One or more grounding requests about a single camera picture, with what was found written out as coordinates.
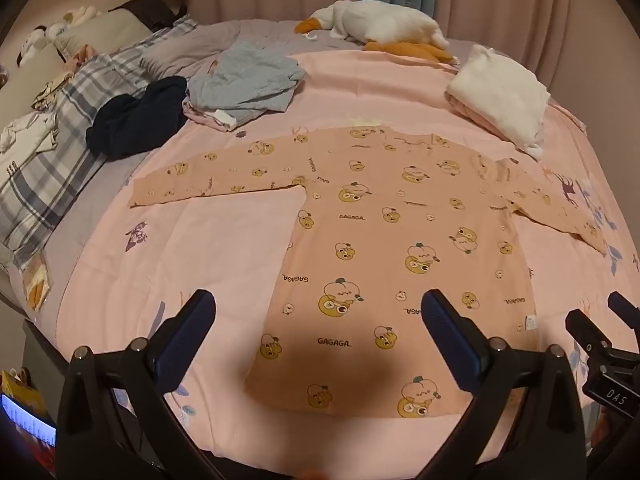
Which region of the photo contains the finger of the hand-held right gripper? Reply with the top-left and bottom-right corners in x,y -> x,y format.
607,291 -> 640,329
566,308 -> 627,367

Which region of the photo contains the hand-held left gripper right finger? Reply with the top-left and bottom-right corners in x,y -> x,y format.
417,289 -> 588,480

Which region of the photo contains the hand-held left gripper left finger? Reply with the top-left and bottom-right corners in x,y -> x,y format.
55,289 -> 236,480

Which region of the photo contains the pink cartoon print shirt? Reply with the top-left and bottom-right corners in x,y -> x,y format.
127,122 -> 608,420

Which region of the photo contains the pink printed bed sheet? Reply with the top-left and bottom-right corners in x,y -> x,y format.
30,45 -> 640,480

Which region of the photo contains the yellow plastic packet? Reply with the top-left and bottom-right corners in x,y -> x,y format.
22,254 -> 54,312

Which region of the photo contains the colourful box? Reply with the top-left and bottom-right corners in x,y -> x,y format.
0,369 -> 57,472

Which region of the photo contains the navy garment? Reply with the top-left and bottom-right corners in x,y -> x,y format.
85,76 -> 190,161

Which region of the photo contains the pale pink garment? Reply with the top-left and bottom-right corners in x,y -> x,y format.
182,99 -> 262,133

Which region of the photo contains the white folded cloth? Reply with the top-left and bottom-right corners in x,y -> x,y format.
446,44 -> 551,161

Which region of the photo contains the white printed garment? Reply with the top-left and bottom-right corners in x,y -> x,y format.
0,110 -> 60,186

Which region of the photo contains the light grey garment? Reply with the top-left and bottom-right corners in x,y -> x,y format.
187,41 -> 307,113

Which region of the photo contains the beige pillow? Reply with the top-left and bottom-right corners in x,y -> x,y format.
52,9 -> 156,61

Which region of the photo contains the white goose plush toy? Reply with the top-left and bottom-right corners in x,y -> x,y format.
294,0 -> 458,66

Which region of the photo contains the dark brown pillow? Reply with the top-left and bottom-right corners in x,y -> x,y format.
110,0 -> 188,31

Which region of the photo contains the white and black plush toy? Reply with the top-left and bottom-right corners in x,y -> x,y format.
17,27 -> 52,67

